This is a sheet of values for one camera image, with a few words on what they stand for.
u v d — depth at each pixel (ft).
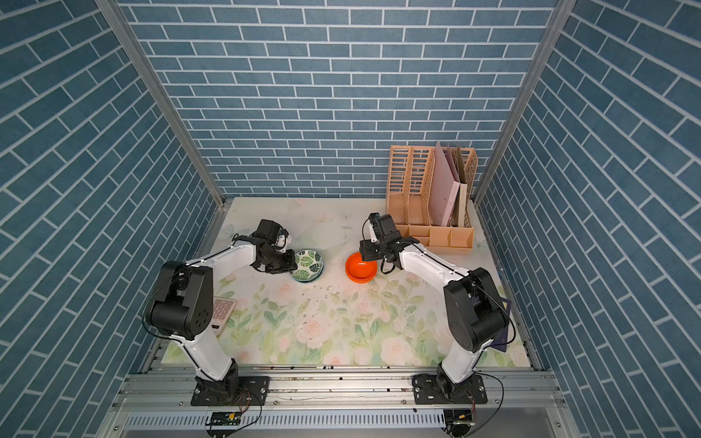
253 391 2.39
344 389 2.48
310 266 3.16
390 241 2.30
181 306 1.58
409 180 3.74
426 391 2.42
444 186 2.99
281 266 2.77
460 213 3.14
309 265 3.16
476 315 1.52
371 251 2.71
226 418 2.36
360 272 3.01
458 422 2.31
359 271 3.07
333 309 2.92
